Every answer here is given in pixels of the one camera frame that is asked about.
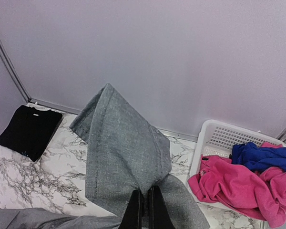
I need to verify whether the pink garment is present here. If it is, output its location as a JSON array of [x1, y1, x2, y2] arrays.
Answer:
[[188, 156, 286, 228]]

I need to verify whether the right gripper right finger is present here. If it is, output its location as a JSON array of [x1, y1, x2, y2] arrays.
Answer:
[[148, 186, 175, 229]]

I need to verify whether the blue garment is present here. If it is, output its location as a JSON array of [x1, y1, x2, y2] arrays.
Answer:
[[231, 142, 286, 172]]

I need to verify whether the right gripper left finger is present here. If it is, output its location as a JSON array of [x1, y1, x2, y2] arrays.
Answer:
[[119, 190, 143, 229]]

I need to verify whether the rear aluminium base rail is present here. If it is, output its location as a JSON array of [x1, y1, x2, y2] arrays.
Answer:
[[28, 99, 198, 142]]

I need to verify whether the grey garment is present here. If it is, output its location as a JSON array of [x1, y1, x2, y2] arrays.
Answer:
[[0, 84, 210, 229]]

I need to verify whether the black t-shirt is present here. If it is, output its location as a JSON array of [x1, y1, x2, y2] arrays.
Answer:
[[0, 105, 63, 162]]

